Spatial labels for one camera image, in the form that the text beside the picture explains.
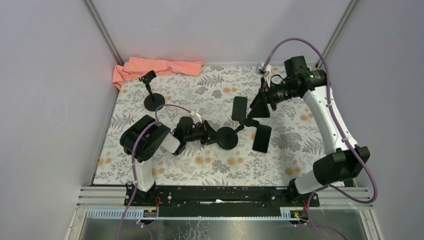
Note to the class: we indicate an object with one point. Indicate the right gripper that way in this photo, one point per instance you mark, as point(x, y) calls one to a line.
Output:
point(259, 106)

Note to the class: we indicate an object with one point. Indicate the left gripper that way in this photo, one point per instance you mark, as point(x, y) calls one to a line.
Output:
point(205, 134)

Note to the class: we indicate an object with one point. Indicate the black round-base stand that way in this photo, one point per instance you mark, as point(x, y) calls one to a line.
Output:
point(228, 137)
point(153, 100)

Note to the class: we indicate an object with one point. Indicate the black phone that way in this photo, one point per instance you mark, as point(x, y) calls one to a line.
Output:
point(239, 108)
point(262, 138)

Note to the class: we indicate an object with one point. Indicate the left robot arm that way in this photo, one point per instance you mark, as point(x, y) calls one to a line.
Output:
point(146, 136)

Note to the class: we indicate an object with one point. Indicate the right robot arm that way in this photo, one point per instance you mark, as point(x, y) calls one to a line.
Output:
point(344, 158)

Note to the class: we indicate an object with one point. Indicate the pink cloth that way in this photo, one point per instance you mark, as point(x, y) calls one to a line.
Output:
point(137, 67)

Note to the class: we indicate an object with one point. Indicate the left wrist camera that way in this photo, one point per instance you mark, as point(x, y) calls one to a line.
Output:
point(196, 116)

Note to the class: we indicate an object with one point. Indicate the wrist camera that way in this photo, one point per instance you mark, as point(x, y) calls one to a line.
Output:
point(196, 116)
point(263, 70)

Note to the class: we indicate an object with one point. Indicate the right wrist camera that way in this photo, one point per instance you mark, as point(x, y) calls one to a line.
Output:
point(263, 70)

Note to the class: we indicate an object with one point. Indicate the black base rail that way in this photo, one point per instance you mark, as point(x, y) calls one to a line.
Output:
point(146, 199)

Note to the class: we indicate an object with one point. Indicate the aluminium frame profile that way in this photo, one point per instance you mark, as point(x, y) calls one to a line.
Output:
point(99, 197)

